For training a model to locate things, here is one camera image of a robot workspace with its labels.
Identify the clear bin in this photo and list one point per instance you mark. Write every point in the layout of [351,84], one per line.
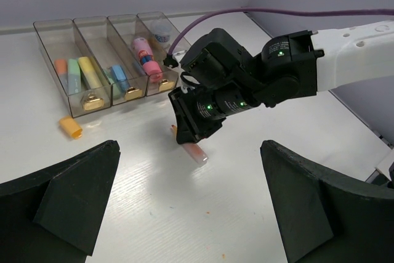
[101,40]
[147,18]
[129,27]
[61,39]

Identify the yellow highlighter pen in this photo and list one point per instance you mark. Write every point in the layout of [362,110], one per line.
[90,76]

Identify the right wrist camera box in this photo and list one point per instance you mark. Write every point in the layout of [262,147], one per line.
[173,60]

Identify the green highlighter pen top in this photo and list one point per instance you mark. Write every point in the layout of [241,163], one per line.
[108,75]

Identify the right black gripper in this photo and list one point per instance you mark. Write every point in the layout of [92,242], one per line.
[218,62]

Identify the green highlighter pen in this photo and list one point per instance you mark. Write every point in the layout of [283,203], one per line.
[108,75]
[74,77]

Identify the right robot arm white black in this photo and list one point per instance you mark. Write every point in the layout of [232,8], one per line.
[304,63]

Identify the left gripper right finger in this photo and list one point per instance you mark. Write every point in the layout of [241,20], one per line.
[324,215]

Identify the orange-yellow pen cap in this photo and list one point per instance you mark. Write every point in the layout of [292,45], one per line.
[71,127]

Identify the orange highlighter pen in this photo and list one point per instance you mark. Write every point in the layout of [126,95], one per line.
[196,153]

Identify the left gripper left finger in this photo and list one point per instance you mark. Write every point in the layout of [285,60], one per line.
[55,214]

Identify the green highlighter pen bottom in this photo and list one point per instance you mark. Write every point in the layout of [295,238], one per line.
[74,77]

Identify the grey orange-tip highlighter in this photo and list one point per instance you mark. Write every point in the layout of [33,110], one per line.
[61,68]

